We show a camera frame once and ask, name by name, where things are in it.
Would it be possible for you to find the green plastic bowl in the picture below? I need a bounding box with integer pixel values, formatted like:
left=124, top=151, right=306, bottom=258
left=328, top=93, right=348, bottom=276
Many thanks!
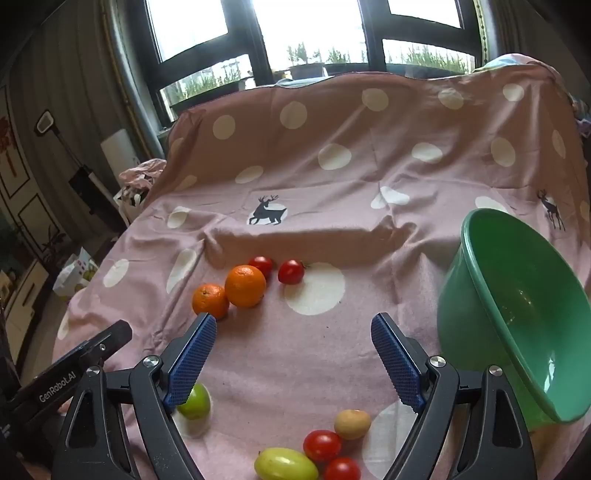
left=436, top=208, right=591, bottom=432

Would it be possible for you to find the white plastic bag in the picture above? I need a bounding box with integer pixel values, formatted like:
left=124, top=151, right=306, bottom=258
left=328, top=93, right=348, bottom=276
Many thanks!
left=115, top=185, right=151, bottom=227

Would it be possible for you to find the black-framed window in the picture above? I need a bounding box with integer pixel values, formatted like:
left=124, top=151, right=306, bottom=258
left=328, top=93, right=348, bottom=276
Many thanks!
left=99, top=0, right=490, bottom=134

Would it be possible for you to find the black planter box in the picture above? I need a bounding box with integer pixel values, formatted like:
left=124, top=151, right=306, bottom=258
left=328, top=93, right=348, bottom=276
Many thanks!
left=272, top=62, right=324, bottom=81
left=323, top=62, right=389, bottom=77

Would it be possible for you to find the pink plastic bag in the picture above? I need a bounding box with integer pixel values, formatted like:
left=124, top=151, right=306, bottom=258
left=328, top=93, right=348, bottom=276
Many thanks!
left=117, top=158, right=167, bottom=190

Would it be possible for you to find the green jujube fruit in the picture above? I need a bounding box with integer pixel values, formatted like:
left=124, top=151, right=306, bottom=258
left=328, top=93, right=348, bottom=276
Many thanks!
left=177, top=383, right=212, bottom=421

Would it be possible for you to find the large orange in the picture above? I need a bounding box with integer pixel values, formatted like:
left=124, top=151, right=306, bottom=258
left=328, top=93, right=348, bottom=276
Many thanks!
left=225, top=264, right=267, bottom=308

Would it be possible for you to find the red cherry tomato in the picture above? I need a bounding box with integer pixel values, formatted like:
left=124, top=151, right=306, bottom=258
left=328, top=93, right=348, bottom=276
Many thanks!
left=278, top=259, right=308, bottom=285
left=248, top=256, right=274, bottom=280
left=303, top=429, right=343, bottom=463
left=323, top=457, right=362, bottom=480

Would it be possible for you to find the white cylinder appliance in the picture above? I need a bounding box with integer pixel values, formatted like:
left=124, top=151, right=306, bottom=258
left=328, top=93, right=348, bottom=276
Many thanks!
left=100, top=128, right=139, bottom=178

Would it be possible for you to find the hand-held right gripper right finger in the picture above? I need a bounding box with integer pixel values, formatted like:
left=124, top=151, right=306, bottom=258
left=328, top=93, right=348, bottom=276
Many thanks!
left=370, top=312, right=539, bottom=480

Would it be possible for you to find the pink polka-dot deer blanket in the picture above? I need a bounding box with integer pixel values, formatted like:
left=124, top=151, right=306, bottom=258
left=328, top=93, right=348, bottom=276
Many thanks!
left=51, top=62, right=591, bottom=480

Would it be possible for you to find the yellow-green jujube fruit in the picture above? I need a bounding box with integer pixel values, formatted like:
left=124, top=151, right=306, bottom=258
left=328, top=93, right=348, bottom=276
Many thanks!
left=254, top=448, right=319, bottom=480

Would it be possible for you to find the white printed bag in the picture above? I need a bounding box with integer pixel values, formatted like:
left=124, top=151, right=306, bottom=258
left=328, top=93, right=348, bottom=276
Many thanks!
left=52, top=247, right=100, bottom=303

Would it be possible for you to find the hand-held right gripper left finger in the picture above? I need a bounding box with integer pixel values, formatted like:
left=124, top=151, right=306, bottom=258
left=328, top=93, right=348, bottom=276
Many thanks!
left=53, top=312, right=218, bottom=480

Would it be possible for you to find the small orange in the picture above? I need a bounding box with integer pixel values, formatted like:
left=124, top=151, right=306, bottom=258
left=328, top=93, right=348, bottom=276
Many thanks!
left=192, top=283, right=230, bottom=320

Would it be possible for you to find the black upright stand device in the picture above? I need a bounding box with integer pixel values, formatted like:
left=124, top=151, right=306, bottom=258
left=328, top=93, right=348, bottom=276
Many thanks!
left=34, top=110, right=116, bottom=227

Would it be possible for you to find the tan longan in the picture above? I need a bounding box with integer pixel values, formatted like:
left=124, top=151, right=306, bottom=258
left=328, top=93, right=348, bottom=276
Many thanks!
left=334, top=409, right=372, bottom=440

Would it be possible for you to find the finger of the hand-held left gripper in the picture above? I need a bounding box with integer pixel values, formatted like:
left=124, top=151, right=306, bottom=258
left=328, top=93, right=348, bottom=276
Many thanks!
left=9, top=320, right=133, bottom=428

